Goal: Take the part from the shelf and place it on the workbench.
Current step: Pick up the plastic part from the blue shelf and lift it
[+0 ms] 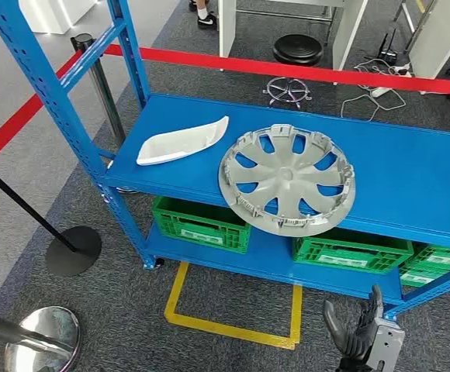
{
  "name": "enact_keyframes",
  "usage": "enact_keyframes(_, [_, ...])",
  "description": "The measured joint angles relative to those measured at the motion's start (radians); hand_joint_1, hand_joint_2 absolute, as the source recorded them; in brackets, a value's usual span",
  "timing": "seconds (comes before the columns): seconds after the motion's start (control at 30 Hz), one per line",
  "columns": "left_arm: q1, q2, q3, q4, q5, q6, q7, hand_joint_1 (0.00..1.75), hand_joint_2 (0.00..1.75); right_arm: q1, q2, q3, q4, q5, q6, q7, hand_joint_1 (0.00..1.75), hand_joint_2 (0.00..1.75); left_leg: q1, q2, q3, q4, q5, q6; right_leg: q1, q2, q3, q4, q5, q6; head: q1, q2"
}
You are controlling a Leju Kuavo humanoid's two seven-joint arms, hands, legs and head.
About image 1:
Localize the blue metal shelf rack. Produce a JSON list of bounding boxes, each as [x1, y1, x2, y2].
[[0, 0, 450, 319]]

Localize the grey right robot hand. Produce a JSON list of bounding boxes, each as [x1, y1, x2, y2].
[[323, 284, 383, 360]]

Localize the person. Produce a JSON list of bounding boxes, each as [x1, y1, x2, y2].
[[188, 0, 218, 31]]

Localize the white plastic trim part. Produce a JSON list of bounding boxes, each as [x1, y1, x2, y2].
[[135, 115, 230, 167]]

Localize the black wifi router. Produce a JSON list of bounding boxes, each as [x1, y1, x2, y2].
[[377, 29, 398, 65]]

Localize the black stanchion with disc base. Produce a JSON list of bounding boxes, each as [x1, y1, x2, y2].
[[0, 167, 103, 277]]

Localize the white panel cabinet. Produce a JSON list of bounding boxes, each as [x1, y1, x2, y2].
[[394, 0, 450, 96]]

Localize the stanchion with chrome dome base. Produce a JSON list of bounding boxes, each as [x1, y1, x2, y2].
[[0, 306, 82, 372]]

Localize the black round stool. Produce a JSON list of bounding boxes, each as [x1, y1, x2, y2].
[[262, 33, 324, 110]]

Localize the white desk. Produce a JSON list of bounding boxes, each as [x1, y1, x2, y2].
[[217, 0, 369, 86]]

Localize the green plastic crate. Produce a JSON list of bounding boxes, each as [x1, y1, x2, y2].
[[407, 243, 450, 272], [150, 196, 251, 255], [398, 263, 448, 288], [291, 227, 415, 276]]

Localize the white display plinth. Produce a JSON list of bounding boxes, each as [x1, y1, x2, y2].
[[0, 0, 98, 36]]

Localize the white cable bundle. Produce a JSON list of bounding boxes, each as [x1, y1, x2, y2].
[[341, 59, 412, 122]]

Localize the chrome stanchion post black cap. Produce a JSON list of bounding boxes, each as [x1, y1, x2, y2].
[[70, 33, 126, 147]]

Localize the grey plastic wheel hubcap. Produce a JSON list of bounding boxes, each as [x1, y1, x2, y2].
[[217, 122, 357, 238]]

